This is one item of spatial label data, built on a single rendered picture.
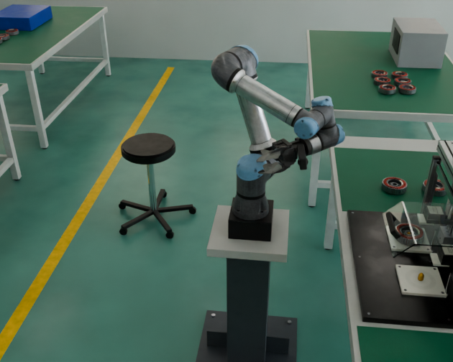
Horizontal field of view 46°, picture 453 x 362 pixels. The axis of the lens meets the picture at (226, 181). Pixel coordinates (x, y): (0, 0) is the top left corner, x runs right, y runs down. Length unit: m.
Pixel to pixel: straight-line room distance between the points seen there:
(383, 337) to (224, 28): 5.12
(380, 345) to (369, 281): 0.28
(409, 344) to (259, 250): 0.66
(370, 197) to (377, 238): 0.34
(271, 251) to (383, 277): 0.43
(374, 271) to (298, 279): 1.14
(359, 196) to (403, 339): 0.85
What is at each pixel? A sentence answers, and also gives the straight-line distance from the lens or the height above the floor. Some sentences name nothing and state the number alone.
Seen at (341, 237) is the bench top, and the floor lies 0.75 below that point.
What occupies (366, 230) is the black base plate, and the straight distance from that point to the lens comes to 2.26.
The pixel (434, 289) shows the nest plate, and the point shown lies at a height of 0.78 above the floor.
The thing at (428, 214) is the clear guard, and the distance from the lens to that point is 1.88.
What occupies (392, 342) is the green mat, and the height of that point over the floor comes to 0.75.
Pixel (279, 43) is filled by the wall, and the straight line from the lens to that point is 6.51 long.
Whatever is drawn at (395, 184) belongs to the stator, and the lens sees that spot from 2.61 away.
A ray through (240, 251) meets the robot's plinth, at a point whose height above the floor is 0.75.
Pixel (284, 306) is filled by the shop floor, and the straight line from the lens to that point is 2.98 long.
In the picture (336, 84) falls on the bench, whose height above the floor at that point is 0.75.
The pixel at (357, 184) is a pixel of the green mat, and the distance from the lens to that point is 2.60.
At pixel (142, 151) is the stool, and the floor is 0.56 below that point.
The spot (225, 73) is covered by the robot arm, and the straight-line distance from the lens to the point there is 1.96.
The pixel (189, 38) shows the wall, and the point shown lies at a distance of 6.60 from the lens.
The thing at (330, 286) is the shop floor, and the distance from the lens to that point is 3.13.
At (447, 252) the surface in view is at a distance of 1.98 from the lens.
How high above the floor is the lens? 2.07
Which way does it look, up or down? 31 degrees down
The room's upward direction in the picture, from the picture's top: straight up
